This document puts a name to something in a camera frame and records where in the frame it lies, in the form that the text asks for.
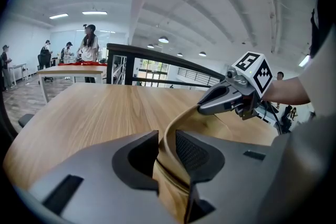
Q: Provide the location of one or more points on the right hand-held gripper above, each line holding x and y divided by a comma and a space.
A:
260, 73

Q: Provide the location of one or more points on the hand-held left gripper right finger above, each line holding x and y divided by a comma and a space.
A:
233, 165

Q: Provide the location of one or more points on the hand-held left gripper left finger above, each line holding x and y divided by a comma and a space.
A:
99, 178

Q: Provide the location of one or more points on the person's right forearm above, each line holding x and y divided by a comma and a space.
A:
286, 91

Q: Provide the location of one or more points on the black pendant lamp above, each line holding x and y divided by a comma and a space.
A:
163, 40
150, 46
202, 54
179, 54

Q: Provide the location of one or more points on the glass window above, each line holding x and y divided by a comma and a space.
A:
152, 70

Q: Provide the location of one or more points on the ceiling tube light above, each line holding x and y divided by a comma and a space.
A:
94, 12
59, 16
304, 60

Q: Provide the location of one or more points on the black office chair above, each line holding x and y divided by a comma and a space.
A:
42, 65
26, 120

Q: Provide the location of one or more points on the person's black shirt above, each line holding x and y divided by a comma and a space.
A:
313, 42

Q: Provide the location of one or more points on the wooden table with white legs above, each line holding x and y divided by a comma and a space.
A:
73, 69

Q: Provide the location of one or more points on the red cloth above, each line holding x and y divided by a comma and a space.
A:
78, 63

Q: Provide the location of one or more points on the black railing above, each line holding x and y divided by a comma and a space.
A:
118, 48

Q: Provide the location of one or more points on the white desk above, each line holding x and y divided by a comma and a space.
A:
18, 65

